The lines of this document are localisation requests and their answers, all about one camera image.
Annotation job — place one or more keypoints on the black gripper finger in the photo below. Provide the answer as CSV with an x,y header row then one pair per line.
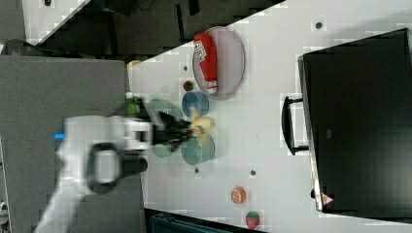
x,y
174,140
174,124

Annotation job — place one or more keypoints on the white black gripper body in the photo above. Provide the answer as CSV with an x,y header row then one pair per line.
x,y
139,131

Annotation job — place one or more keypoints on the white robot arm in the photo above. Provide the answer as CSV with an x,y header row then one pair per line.
x,y
97,152

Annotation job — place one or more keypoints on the black toaster oven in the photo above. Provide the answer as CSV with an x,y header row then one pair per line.
x,y
354,119

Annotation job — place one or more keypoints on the teal cup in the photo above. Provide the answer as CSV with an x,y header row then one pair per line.
x,y
195,154

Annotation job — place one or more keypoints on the green bottle white cap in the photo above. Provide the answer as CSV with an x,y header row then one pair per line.
x,y
131,105

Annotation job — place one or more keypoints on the blue bowl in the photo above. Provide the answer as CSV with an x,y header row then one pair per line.
x,y
195,99

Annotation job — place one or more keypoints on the small strawberry near plate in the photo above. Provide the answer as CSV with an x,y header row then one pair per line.
x,y
188,86

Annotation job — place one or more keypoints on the red ketchup bottle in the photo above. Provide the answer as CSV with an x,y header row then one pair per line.
x,y
205,53

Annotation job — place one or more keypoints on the dark teal crate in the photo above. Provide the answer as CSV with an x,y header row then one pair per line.
x,y
165,223

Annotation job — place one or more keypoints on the orange slice toy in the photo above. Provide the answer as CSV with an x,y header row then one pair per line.
x,y
238,195

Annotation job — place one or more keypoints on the pink oval plate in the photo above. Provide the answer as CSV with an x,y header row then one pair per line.
x,y
231,63

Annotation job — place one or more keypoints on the grey partition panel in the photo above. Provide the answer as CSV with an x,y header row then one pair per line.
x,y
37,94

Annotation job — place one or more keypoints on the strawberry toy at edge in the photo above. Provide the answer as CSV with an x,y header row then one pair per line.
x,y
252,220

